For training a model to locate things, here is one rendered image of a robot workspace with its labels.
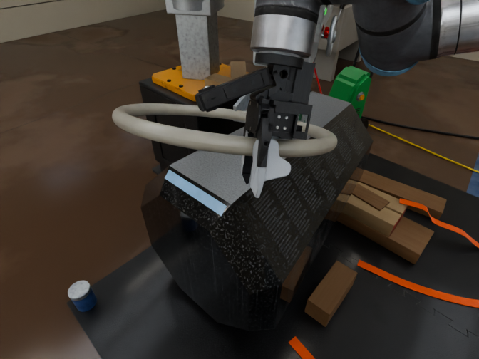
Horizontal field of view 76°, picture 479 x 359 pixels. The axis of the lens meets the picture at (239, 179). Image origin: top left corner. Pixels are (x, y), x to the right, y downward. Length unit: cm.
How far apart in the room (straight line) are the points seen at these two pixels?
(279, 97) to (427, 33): 21
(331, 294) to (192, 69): 149
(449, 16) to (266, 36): 24
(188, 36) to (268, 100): 154
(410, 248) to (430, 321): 39
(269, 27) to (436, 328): 168
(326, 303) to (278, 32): 136
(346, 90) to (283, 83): 241
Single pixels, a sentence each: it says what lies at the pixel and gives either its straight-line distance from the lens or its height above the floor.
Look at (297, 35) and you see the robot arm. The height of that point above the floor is 140.
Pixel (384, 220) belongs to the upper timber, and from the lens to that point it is 197.
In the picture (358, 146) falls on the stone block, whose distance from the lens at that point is 165.
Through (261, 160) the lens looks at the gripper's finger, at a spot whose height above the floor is 125.
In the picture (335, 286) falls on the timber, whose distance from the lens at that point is 168.
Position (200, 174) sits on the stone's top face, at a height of 80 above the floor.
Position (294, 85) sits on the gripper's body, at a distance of 48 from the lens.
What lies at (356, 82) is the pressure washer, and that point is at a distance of 286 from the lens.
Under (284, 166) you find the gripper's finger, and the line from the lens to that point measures 48.
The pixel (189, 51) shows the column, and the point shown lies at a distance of 199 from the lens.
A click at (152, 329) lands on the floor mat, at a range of 170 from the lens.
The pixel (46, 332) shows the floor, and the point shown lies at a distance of 190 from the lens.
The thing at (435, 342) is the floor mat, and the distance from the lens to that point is 186.
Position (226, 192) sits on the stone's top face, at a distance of 106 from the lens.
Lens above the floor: 151
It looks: 39 degrees down
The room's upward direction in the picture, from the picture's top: straight up
